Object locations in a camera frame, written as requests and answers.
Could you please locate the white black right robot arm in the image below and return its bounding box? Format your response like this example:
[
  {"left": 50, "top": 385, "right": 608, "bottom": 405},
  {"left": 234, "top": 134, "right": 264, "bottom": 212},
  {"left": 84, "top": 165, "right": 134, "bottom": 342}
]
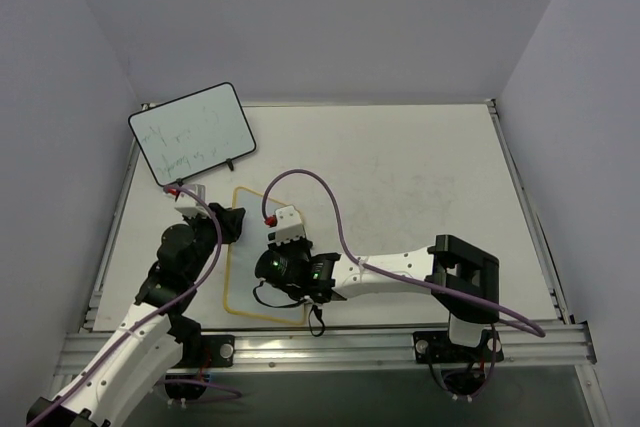
[{"left": 254, "top": 234, "right": 500, "bottom": 360}]

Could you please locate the yellow framed whiteboard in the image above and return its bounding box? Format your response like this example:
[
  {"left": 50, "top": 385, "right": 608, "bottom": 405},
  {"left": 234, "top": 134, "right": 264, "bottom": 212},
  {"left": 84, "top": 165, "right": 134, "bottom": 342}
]
[{"left": 223, "top": 187, "right": 306, "bottom": 328}]

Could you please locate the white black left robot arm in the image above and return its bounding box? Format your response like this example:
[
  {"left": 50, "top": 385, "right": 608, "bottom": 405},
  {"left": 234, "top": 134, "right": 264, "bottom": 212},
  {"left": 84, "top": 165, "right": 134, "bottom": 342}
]
[{"left": 26, "top": 203, "right": 246, "bottom": 426}]

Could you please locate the aluminium table frame rail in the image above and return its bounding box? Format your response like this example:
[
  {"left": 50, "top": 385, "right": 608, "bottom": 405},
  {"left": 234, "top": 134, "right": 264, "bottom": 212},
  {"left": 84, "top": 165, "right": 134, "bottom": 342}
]
[{"left": 54, "top": 322, "right": 599, "bottom": 373}]

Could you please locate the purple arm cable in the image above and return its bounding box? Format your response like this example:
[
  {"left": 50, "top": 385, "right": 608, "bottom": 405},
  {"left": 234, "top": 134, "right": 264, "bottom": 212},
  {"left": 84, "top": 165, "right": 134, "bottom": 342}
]
[
  {"left": 262, "top": 169, "right": 547, "bottom": 396},
  {"left": 24, "top": 184, "right": 245, "bottom": 427}
]

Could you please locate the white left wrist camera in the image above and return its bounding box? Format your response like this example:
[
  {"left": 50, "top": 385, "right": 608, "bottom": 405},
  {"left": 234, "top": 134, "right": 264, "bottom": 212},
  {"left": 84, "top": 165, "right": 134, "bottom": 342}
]
[{"left": 174, "top": 184, "right": 208, "bottom": 218}]

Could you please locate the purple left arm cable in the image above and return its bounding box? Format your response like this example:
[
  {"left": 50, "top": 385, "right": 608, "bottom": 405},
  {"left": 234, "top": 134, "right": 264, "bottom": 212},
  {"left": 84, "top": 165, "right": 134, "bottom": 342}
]
[{"left": 24, "top": 184, "right": 245, "bottom": 427}]

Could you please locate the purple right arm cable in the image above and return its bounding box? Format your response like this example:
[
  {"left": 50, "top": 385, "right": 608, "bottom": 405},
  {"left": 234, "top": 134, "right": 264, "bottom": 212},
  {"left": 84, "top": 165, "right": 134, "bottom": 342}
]
[{"left": 262, "top": 169, "right": 547, "bottom": 396}]

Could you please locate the black framed whiteboard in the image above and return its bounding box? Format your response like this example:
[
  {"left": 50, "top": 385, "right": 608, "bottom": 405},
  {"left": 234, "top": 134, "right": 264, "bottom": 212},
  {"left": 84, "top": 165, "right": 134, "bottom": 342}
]
[{"left": 128, "top": 82, "right": 257, "bottom": 187}]

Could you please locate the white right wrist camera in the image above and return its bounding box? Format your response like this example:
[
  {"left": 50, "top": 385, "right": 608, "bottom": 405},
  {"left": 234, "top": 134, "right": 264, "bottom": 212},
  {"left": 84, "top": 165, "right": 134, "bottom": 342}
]
[{"left": 265, "top": 205, "right": 307, "bottom": 245}]

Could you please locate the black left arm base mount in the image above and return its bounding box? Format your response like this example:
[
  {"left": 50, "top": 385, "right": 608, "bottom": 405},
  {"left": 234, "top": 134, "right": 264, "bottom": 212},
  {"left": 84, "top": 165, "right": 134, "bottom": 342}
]
[{"left": 161, "top": 334, "right": 235, "bottom": 403}]

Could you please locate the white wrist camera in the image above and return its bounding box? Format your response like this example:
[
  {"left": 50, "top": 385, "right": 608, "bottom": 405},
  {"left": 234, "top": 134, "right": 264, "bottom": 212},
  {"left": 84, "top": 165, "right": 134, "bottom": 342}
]
[
  {"left": 174, "top": 184, "right": 208, "bottom": 218},
  {"left": 265, "top": 205, "right": 307, "bottom": 245}
]

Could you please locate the aluminium right side rail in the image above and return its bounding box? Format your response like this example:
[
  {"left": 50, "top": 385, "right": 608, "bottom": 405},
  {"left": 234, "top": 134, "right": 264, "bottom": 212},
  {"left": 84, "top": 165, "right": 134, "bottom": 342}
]
[{"left": 486, "top": 99, "right": 575, "bottom": 324}]

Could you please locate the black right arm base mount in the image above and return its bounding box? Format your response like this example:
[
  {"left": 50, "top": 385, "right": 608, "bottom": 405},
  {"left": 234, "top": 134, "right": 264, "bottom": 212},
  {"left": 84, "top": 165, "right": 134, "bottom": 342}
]
[{"left": 412, "top": 328, "right": 504, "bottom": 403}]

